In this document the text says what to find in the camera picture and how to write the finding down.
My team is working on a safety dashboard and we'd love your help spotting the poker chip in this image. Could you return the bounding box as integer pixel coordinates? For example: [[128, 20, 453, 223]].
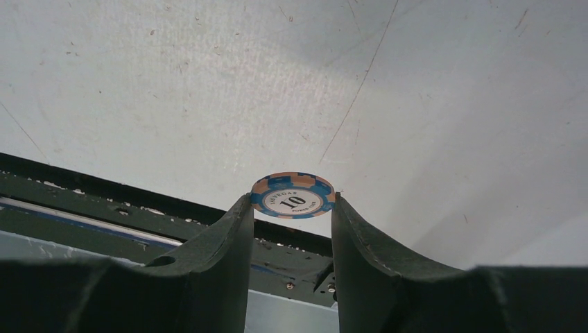
[[250, 172, 336, 219]]

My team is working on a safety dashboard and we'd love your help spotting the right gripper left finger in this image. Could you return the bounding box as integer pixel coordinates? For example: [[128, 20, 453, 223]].
[[1, 194, 254, 332]]

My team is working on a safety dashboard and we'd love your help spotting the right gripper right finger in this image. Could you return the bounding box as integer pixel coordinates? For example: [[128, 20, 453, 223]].
[[331, 195, 587, 332]]

